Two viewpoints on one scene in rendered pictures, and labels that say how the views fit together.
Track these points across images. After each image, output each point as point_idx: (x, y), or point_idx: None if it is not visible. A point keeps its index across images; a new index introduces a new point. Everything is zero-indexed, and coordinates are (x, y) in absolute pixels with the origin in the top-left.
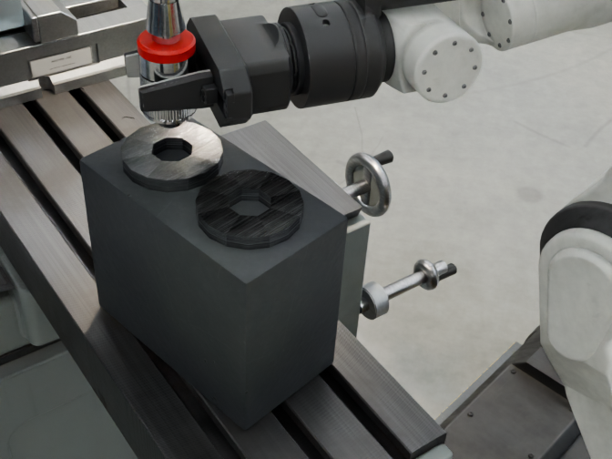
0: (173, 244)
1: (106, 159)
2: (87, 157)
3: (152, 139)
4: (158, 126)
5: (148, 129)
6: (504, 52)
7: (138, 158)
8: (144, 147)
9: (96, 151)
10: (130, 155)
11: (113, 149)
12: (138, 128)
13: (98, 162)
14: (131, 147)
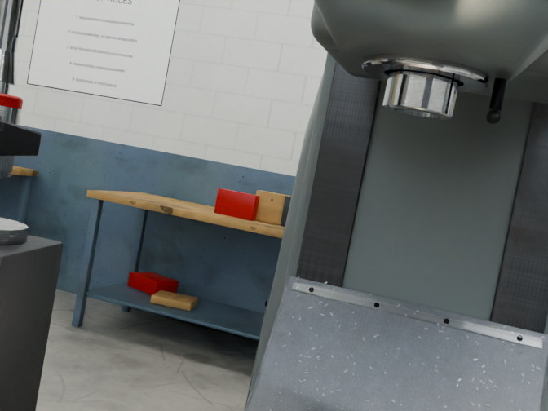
0: None
1: (37, 239)
2: (57, 241)
3: (1, 224)
4: (6, 228)
5: (12, 227)
6: None
7: (1, 219)
8: (2, 222)
9: (54, 243)
10: (11, 221)
11: (39, 242)
12: (24, 229)
13: (42, 239)
14: (15, 223)
